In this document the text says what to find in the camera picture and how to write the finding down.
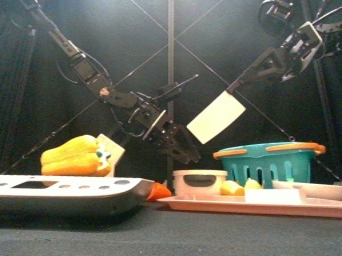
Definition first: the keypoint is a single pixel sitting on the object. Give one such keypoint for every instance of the teal basket orange rim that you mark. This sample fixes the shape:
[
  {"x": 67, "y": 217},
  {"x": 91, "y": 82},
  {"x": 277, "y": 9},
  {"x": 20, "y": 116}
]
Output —
[{"x": 268, "y": 161}]

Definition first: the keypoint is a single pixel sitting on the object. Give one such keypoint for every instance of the white rectangular block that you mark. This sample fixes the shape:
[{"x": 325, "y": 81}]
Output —
[{"x": 274, "y": 196}]

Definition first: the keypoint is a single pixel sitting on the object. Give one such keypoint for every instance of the pink plastic tray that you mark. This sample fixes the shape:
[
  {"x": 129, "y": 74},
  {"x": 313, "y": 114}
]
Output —
[{"x": 249, "y": 204}]

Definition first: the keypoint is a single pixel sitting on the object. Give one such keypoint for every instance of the white grey toy appliance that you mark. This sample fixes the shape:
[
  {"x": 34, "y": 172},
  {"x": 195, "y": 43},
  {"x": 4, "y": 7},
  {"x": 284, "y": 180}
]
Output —
[{"x": 71, "y": 195}]

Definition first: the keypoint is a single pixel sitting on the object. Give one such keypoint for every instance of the white shallow dish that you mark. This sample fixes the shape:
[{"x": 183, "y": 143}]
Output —
[{"x": 314, "y": 190}]

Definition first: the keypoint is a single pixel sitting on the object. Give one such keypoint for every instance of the orange toy food piece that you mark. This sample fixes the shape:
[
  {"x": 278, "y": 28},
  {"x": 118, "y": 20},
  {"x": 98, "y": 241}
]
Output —
[{"x": 159, "y": 192}]

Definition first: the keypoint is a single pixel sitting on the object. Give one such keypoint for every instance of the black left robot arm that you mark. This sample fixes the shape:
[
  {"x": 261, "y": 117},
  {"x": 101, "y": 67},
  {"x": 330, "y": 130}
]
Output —
[{"x": 74, "y": 56}]

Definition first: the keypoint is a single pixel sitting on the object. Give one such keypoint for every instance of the yellow toy food chunk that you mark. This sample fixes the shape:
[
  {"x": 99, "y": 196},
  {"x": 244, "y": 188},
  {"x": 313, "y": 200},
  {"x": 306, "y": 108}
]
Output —
[
  {"x": 253, "y": 183},
  {"x": 232, "y": 188}
]

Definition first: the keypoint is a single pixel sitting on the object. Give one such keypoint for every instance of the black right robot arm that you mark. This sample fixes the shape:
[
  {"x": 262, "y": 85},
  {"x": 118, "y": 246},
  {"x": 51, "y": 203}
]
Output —
[{"x": 285, "y": 15}]

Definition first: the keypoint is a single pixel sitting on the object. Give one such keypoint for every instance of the black vertical frame pole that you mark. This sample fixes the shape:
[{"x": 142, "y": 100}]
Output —
[{"x": 170, "y": 43}]

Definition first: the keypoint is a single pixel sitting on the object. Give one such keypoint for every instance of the yellow toy bell pepper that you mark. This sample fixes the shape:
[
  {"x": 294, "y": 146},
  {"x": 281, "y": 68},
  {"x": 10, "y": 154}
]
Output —
[{"x": 74, "y": 156}]

